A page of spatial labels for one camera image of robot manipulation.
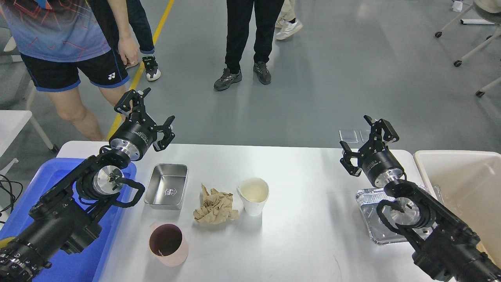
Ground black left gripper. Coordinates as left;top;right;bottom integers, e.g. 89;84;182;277
109;88;175;161

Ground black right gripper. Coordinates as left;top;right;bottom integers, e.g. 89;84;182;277
340;115;404;188

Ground stainless steel rectangular container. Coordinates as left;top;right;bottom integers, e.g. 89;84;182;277
144;164;188;210

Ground pink mug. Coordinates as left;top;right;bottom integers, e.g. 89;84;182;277
148;223;189;267

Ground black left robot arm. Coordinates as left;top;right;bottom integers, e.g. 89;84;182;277
1;88;175;282

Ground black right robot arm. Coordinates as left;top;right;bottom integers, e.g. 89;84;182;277
340;115;500;282

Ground clear floor plate right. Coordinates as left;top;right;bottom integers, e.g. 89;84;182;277
359;130;371;143

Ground clear floor plate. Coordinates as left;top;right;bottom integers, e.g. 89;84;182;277
339;130;359;143
359;130;371;143

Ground clear floor plate left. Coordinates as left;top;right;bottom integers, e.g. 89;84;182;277
339;130;359;143

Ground aluminium foil tray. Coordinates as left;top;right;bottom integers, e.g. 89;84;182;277
355;188;421;245

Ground person in dark jeans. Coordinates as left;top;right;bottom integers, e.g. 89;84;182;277
88;0;161;81

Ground beige plastic bin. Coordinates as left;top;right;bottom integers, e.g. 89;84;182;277
414;150;501;265

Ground person in blue shirt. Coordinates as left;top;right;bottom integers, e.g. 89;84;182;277
1;0;138;141

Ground crumpled brown paper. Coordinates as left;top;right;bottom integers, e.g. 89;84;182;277
193;184;240;224

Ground white paper cup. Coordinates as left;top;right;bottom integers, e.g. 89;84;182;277
237;178;270;217

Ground white side table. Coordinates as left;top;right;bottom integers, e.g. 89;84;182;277
0;110;59;156

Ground person in beige trousers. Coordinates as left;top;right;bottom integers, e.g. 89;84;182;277
274;0;303;40

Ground blue plastic tray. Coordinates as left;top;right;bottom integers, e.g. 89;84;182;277
1;158;123;282

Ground person in black trousers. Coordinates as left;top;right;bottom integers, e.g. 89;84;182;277
213;0;283;91

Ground white rolling chair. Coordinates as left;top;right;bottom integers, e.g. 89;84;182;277
434;0;501;98

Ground black cables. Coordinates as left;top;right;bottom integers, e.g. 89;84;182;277
0;174;23;214

